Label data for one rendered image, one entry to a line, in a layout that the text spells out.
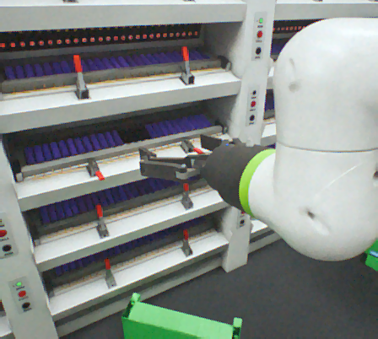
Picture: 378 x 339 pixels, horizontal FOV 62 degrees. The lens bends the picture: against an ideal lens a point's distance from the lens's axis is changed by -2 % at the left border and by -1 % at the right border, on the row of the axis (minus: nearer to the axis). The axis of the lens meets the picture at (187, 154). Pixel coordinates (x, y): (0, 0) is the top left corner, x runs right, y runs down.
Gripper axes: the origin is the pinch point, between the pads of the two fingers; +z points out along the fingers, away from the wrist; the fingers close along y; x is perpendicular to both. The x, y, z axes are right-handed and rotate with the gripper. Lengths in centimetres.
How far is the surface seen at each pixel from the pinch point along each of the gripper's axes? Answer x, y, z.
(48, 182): -7.5, -23.0, 23.0
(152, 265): -45, 2, 31
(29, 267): -28.3, -31.6, 24.7
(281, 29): 24, 60, 31
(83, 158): -4.1, -14.0, 24.4
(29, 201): -10.3, -27.8, 21.4
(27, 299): -38, -34, 27
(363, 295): -68, 66, 0
